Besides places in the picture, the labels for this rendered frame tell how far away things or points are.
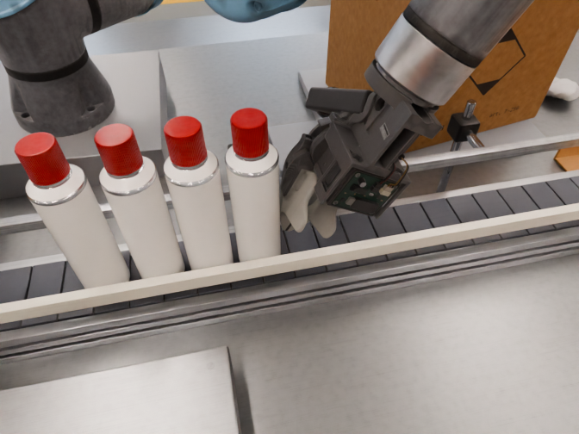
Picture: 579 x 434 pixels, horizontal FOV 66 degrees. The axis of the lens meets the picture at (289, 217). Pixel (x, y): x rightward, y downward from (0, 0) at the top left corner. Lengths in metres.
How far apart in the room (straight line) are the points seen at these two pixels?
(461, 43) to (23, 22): 0.53
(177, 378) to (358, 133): 0.30
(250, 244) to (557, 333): 0.38
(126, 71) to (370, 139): 0.59
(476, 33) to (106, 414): 0.46
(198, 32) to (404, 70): 0.83
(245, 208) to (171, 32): 0.77
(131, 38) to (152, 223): 0.76
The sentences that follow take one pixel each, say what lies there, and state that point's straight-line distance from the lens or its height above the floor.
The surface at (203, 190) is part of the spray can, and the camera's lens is 0.42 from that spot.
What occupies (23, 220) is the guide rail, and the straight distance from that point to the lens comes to 0.56.
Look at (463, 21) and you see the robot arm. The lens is 0.37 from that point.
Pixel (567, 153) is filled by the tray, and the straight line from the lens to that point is 0.88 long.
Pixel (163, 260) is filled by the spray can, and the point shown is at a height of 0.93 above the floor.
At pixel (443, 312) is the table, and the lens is 0.60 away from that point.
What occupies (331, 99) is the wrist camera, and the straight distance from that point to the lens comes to 0.47.
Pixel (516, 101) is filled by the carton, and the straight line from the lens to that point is 0.85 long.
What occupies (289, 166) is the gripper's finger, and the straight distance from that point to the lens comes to 0.45.
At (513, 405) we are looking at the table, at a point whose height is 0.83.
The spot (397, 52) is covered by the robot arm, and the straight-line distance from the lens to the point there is 0.38.
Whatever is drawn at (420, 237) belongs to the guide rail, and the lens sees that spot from 0.54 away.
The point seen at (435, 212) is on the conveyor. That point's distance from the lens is 0.63.
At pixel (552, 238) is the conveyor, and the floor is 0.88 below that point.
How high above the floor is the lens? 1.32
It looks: 48 degrees down
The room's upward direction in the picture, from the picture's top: straight up
